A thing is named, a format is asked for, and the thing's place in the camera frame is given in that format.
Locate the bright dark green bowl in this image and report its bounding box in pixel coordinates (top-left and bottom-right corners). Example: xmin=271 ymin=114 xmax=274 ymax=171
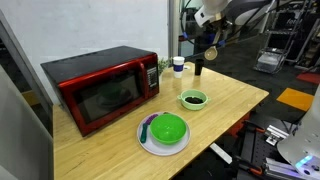
xmin=148 ymin=113 xmax=188 ymax=146

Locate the purple toy utensil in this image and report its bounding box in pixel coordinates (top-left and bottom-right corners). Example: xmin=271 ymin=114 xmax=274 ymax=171
xmin=142 ymin=113 xmax=160 ymax=127

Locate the grey metal frame beam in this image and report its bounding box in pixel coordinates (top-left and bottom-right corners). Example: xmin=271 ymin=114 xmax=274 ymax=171
xmin=0 ymin=9 xmax=55 ymax=141

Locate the white paper cup blue band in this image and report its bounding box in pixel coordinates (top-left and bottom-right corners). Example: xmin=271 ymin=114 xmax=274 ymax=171
xmin=171 ymin=55 xmax=186 ymax=80

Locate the black plastic cup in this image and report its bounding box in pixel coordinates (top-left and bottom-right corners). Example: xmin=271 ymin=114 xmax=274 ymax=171
xmin=194 ymin=58 xmax=205 ymax=77

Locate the black optical breadboard base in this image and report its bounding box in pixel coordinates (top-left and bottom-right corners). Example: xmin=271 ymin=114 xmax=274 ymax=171
xmin=232 ymin=114 xmax=320 ymax=180

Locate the red and black microwave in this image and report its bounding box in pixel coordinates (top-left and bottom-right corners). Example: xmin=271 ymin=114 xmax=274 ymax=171
xmin=40 ymin=45 xmax=161 ymax=138

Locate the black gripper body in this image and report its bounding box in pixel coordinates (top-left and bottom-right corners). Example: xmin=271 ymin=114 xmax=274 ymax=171
xmin=203 ymin=19 xmax=232 ymax=36

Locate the teal toy utensil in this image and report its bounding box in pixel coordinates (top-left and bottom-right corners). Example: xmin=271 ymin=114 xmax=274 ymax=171
xmin=139 ymin=123 xmax=151 ymax=145

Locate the silver metal bracket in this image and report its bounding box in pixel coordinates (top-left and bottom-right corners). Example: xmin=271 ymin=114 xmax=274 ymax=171
xmin=264 ymin=124 xmax=291 ymax=147

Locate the small green plant white pot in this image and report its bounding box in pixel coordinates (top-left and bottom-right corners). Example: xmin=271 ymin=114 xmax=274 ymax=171
xmin=156 ymin=56 xmax=171 ymax=78

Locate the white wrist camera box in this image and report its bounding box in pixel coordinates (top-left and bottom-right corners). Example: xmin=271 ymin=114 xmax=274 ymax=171
xmin=194 ymin=4 xmax=215 ymax=28

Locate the light-green bowl with handles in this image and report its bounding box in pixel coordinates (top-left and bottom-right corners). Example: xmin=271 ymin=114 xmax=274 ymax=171
xmin=176 ymin=88 xmax=212 ymax=112

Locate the pale lavender round plate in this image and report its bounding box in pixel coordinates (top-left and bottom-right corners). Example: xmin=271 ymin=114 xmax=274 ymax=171
xmin=136 ymin=111 xmax=192 ymax=157

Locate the black wire shelf rack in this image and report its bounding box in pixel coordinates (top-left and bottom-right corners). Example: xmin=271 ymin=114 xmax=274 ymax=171
xmin=252 ymin=0 xmax=320 ymax=75

